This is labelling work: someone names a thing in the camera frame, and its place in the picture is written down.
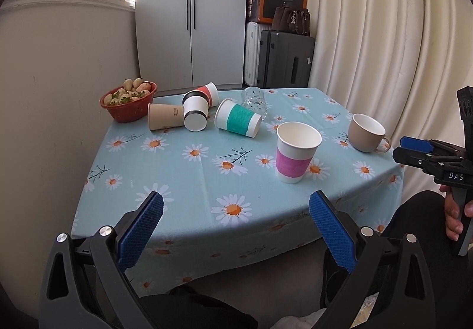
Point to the cream curtain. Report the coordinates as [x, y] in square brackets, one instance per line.
[369, 37]

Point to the white wardrobe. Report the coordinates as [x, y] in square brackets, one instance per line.
[166, 18]

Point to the person's dark trouser leg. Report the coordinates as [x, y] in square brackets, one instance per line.
[417, 218]
[207, 310]

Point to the red and white paper cup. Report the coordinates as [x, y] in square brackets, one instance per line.
[210, 92]

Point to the teal sleeve paper cup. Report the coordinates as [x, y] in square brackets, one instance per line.
[238, 118]

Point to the grey suitcase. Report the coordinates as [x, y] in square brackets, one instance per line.
[284, 59]

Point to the clear glass cup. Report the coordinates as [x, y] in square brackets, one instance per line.
[255, 101]

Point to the person's right hand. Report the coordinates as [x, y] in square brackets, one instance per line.
[452, 214]

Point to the brown handbag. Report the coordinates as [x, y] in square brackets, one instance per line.
[292, 20]

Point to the pink sleeve paper cup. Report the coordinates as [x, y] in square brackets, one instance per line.
[295, 159]

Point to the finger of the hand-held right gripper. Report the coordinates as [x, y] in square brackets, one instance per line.
[414, 159]
[417, 144]

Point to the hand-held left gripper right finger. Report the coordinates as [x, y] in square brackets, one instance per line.
[330, 233]

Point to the brown paper cup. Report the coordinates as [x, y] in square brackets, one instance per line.
[164, 116]

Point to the blue daisy print tablecloth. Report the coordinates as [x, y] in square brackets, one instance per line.
[207, 177]

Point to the pile of pale strawberries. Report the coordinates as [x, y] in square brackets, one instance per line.
[127, 92]

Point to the beige ceramic mug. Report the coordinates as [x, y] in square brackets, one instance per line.
[364, 137]

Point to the black banded white paper cup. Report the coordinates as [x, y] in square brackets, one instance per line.
[195, 113]

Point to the white suitcase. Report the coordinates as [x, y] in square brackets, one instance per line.
[252, 55]

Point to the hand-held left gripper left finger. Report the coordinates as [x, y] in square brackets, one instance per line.
[142, 229]

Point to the red plastic basket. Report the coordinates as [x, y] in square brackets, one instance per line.
[127, 111]

